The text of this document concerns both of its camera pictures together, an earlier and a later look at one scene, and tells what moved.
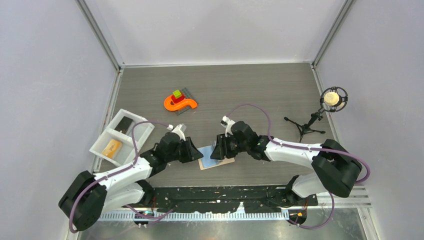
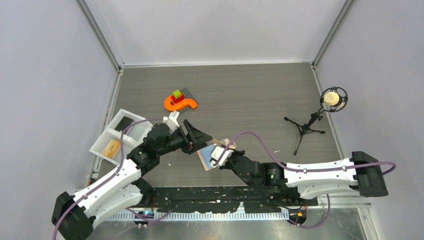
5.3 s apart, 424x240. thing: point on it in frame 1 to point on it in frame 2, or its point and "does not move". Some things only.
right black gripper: x=219 y=151 to x=236 y=152
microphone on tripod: x=333 y=99 does not move
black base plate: x=271 y=199 does not move
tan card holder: x=207 y=162 does not move
